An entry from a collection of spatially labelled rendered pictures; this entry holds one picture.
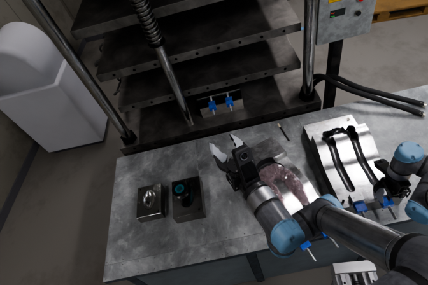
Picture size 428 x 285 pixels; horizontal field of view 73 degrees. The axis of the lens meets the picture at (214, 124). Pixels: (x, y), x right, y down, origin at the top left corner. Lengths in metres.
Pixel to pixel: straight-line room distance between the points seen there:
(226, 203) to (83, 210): 1.68
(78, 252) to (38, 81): 1.42
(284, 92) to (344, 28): 0.50
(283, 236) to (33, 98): 2.53
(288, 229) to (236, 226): 0.76
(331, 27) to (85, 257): 2.37
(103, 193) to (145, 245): 1.40
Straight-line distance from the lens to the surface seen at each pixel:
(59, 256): 2.84
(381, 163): 1.35
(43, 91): 2.83
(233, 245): 1.43
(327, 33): 1.79
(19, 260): 3.07
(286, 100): 1.89
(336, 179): 1.46
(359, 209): 1.39
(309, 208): 0.85
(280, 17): 1.67
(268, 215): 0.73
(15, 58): 2.73
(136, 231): 1.60
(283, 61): 1.77
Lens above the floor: 2.15
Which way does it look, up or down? 48 degrees down
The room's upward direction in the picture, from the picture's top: 18 degrees counter-clockwise
